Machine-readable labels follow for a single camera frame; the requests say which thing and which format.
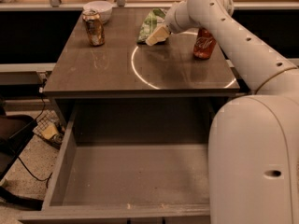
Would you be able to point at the green jalapeno chip bag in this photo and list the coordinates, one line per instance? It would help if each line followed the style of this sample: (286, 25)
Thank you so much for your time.
(154, 19)

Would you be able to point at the brown gold soda can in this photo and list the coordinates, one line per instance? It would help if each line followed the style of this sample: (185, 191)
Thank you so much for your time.
(94, 27)

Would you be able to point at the open grey top drawer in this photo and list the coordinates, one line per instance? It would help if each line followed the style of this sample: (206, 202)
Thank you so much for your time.
(131, 162)

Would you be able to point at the red cola can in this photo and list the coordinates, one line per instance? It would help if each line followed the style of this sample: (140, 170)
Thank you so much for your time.
(204, 44)

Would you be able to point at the wire basket with items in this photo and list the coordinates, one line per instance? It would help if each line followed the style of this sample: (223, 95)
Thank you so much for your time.
(49, 129)

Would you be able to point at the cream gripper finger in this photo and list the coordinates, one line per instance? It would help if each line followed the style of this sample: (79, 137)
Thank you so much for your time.
(156, 35)

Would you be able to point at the white bowl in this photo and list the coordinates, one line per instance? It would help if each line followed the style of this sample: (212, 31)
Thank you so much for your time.
(104, 8)

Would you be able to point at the grey cabinet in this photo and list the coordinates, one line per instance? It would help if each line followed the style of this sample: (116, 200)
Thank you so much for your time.
(122, 68)

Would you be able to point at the black chair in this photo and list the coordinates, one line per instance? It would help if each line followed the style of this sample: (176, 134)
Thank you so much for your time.
(15, 133)

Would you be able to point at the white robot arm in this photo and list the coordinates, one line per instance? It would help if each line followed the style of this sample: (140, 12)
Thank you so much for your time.
(253, 144)

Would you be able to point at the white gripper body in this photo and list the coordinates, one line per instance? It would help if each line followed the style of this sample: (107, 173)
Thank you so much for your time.
(173, 20)

